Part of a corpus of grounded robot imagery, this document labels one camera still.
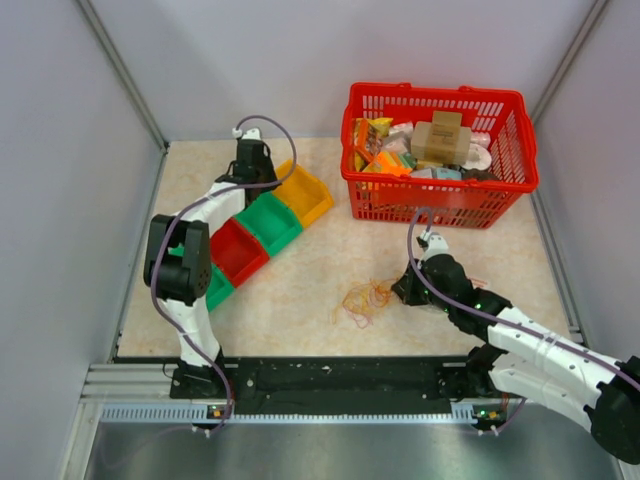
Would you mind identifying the white tape roll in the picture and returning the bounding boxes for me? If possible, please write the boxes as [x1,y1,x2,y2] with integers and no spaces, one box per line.
[462,143,492,171]

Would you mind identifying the red plastic shopping basket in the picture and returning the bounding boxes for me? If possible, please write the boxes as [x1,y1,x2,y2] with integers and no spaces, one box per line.
[341,82,539,229]

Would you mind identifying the grey slotted cable duct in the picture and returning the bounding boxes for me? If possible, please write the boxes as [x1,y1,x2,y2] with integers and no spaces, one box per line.
[100,403,506,427]

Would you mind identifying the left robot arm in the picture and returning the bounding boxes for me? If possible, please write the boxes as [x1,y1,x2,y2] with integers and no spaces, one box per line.
[143,137,277,398]

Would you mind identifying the yellow plastic bin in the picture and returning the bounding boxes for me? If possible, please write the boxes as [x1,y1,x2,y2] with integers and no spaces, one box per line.
[272,165,334,229]

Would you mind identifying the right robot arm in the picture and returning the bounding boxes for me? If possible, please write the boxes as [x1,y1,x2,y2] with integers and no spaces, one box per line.
[392,253,639,465]

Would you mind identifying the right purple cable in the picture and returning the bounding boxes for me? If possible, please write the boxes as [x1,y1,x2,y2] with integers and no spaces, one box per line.
[407,207,640,391]

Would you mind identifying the upper green plastic bin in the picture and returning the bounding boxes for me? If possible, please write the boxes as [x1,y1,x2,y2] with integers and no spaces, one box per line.
[235,192,303,257]

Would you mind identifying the red plastic bin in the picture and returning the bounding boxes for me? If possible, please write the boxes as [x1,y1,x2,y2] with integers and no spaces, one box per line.
[210,218,269,288]

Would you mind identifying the purple cable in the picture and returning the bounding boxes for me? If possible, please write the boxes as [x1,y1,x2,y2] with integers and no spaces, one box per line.
[407,207,640,391]
[150,115,298,436]

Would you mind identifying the orange snack box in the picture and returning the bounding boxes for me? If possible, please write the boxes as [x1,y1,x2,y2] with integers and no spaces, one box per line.
[362,151,414,177]

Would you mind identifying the brown cardboard box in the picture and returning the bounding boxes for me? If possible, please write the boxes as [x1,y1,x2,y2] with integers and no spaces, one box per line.
[410,111,471,165]

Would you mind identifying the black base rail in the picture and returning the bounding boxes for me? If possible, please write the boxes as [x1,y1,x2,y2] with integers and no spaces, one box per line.
[169,356,501,414]

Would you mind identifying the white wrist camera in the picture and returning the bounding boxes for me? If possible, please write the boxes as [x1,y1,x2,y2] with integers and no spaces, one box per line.
[417,229,449,262]
[232,127,263,142]

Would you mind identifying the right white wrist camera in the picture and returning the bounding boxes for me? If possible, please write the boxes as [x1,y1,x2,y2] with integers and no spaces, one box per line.
[417,229,449,262]

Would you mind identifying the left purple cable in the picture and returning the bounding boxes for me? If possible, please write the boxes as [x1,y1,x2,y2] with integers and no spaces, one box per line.
[150,115,298,436]

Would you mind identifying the lower green plastic bin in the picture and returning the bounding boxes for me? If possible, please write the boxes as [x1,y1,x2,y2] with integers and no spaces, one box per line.
[206,264,235,312]

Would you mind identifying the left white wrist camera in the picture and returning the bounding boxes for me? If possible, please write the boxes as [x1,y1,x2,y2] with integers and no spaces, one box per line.
[232,127,263,142]

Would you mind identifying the green plastic bin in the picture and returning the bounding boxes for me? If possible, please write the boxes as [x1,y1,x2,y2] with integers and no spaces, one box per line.
[235,192,303,257]
[206,264,235,312]

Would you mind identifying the yellow orange wires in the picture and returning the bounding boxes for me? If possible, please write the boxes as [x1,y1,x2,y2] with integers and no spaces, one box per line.
[331,277,399,329]

